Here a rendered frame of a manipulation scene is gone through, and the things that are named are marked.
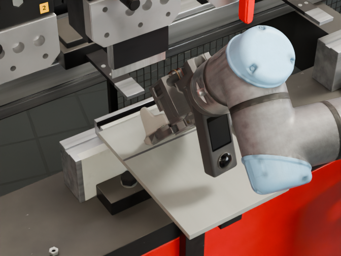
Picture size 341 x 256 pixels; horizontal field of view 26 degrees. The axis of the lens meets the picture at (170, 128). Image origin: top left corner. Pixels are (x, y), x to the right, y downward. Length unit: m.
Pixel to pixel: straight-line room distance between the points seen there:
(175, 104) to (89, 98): 1.88
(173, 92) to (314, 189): 0.49
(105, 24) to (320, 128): 0.35
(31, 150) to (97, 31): 1.68
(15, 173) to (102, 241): 1.45
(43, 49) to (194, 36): 0.61
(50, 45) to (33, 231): 0.34
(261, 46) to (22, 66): 0.34
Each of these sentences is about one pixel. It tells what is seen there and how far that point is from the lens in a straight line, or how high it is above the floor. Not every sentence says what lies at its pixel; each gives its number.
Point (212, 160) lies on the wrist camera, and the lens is 1.04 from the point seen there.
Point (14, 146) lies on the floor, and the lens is 2.73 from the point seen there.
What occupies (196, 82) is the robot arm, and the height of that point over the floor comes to 1.20.
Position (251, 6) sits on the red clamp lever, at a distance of 1.15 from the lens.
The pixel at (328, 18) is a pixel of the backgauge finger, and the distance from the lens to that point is 1.49.
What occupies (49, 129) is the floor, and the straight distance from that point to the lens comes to 2.78.
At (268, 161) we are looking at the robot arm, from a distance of 0.86.
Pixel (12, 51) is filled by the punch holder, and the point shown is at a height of 1.22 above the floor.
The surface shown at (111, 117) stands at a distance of 1.23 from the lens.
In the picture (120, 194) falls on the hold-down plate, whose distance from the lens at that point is 1.22.
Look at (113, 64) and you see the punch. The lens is 1.15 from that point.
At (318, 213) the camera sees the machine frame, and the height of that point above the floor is 0.70.
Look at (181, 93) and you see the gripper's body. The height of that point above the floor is 1.14.
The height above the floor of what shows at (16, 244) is 0.88.
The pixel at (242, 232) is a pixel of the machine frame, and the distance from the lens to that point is 1.37.
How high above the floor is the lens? 1.77
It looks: 40 degrees down
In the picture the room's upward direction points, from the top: straight up
